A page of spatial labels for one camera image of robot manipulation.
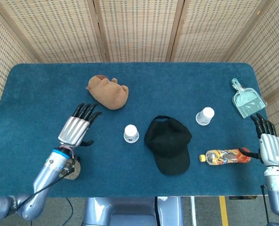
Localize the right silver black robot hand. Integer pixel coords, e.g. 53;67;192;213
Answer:
238;113;279;167

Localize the orange-label plastic bottle yellow cap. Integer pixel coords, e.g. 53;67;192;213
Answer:
199;147;252;166

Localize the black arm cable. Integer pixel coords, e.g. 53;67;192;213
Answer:
14;164;72;210
260;185;271;224

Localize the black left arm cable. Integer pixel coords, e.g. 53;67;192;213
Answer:
14;164;72;210

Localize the blue carpet table cover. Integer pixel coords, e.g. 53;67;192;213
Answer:
0;62;279;199

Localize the white table leg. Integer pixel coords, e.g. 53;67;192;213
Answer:
190;196;197;226

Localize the brown plush toy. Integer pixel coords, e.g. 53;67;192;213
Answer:
86;74;129;110

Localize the light green plastic dustpan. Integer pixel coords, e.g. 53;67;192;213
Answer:
231;78;267;119

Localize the black baseball cap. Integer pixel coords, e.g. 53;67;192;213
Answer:
143;115;193;176

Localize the woven bamboo screen panel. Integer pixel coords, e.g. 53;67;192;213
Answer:
0;0;108;63
167;0;269;63
225;0;279;165
0;7;38;113
93;0;185;63

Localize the seed jar with black lid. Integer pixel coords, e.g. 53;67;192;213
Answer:
63;157;82;181

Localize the black floor cable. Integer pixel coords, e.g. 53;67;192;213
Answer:
63;197;74;226

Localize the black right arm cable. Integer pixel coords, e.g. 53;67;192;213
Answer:
260;185;271;224

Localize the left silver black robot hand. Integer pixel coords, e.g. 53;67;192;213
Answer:
58;103;103;149

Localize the silver-blue robot torso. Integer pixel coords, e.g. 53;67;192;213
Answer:
82;196;184;226

